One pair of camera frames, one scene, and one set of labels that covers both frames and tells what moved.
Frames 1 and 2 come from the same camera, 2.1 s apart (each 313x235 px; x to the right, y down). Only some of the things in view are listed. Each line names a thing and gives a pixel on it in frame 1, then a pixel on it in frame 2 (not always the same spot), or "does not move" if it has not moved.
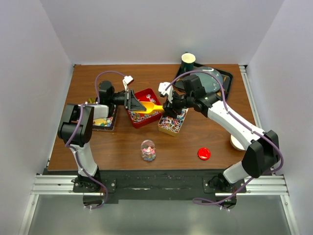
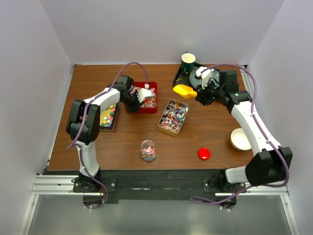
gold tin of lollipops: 171,126 does not move
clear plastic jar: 148,151 does not move
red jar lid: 204,153 does not move
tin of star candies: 108,124 does not move
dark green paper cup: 187,62 does not move
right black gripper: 168,112 to 201,96
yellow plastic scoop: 151,107 to 185,91
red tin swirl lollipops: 139,119 to 150,106
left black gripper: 131,102 does not move
